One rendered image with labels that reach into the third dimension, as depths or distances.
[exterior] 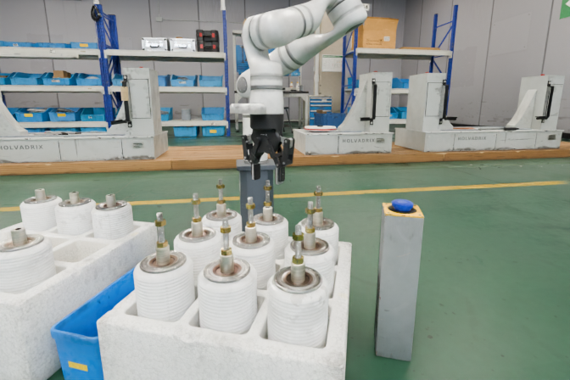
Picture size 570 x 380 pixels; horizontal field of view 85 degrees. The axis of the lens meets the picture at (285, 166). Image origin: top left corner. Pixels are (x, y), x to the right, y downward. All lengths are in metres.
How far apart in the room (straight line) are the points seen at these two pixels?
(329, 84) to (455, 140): 4.19
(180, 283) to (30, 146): 2.57
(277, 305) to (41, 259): 0.49
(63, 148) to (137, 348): 2.45
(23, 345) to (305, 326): 0.51
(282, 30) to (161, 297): 0.53
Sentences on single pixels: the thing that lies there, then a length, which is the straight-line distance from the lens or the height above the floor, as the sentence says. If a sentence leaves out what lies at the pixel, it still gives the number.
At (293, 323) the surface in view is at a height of 0.21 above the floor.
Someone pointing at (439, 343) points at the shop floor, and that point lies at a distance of 0.86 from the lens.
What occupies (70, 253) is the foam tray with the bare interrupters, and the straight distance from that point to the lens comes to 0.97.
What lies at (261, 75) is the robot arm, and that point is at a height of 0.58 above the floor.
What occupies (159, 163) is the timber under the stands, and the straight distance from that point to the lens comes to 2.66.
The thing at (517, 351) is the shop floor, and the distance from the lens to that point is 0.92.
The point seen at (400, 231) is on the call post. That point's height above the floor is 0.28.
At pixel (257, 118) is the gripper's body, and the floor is 0.49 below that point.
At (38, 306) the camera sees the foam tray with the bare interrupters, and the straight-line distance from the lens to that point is 0.77.
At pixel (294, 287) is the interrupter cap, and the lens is 0.49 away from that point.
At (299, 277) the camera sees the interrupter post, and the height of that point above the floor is 0.26.
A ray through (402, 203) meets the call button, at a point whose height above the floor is 0.33.
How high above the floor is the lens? 0.52
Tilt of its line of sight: 11 degrees down
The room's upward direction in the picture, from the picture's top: straight up
